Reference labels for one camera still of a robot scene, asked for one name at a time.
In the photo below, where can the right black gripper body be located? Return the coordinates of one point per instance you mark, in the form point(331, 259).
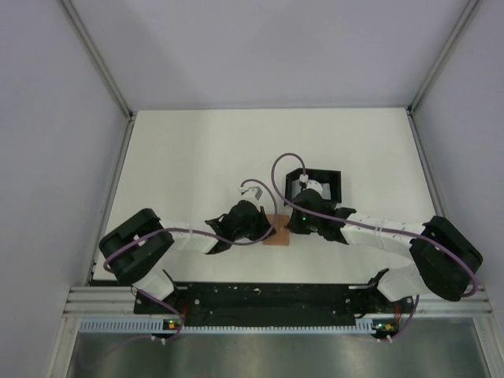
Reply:
point(302, 224)

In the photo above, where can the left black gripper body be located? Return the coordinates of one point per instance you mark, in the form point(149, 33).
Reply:
point(255, 228)

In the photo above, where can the brown leather card holder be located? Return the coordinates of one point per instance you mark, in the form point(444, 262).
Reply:
point(282, 233)

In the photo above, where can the black plastic card box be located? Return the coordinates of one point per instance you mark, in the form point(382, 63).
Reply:
point(334, 178)

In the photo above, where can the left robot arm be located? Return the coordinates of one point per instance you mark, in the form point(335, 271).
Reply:
point(133, 250)

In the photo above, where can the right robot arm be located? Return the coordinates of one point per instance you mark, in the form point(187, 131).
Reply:
point(441, 260)

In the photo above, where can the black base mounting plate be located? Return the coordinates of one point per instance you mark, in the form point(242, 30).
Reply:
point(280, 304)

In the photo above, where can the shiny metal sheet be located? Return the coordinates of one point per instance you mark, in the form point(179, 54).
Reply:
point(428, 348)

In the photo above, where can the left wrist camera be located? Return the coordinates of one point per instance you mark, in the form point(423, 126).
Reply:
point(251, 194)

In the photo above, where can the grey slotted cable duct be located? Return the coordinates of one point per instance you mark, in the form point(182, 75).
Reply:
point(165, 327)

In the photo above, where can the right aluminium frame post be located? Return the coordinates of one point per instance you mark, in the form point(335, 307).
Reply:
point(464, 20)

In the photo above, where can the aluminium frame post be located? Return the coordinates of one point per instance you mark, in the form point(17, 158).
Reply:
point(464, 20)
point(94, 54)

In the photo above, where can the aluminium front rail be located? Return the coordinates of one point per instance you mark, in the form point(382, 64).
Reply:
point(119, 301)

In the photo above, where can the left aluminium frame post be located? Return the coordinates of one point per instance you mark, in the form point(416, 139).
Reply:
point(94, 54)

